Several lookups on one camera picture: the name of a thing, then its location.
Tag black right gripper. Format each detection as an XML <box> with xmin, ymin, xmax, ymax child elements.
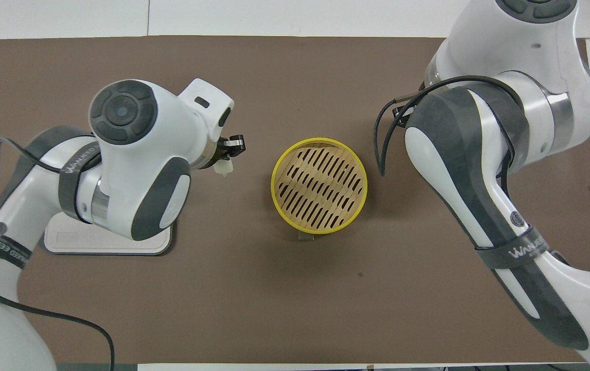
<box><xmin>392</xmin><ymin>101</ymin><xmax>415</xmax><ymax>129</ymax></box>

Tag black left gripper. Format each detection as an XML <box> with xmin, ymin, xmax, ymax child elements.
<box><xmin>212</xmin><ymin>133</ymin><xmax>247</xmax><ymax>161</ymax></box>

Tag yellow steamer tier bare slats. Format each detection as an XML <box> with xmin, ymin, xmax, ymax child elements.
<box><xmin>271</xmin><ymin>137</ymin><xmax>369</xmax><ymax>235</ymax></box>

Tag white cutting board grey rim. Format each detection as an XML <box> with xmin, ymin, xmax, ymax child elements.
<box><xmin>43</xmin><ymin>211</ymin><xmax>175</xmax><ymax>257</ymax></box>

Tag brown table mat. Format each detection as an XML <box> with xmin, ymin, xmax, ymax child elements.
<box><xmin>0</xmin><ymin>35</ymin><xmax>590</xmax><ymax>366</ymax></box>

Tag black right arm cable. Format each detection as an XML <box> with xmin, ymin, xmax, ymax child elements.
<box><xmin>374</xmin><ymin>76</ymin><xmax>515</xmax><ymax>178</ymax></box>

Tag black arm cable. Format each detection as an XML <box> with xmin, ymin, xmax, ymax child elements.
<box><xmin>374</xmin><ymin>76</ymin><xmax>515</xmax><ymax>178</ymax></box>
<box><xmin>0</xmin><ymin>138</ymin><xmax>115</xmax><ymax>371</ymax></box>

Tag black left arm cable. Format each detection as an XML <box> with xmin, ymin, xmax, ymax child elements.
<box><xmin>0</xmin><ymin>138</ymin><xmax>115</xmax><ymax>371</ymax></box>

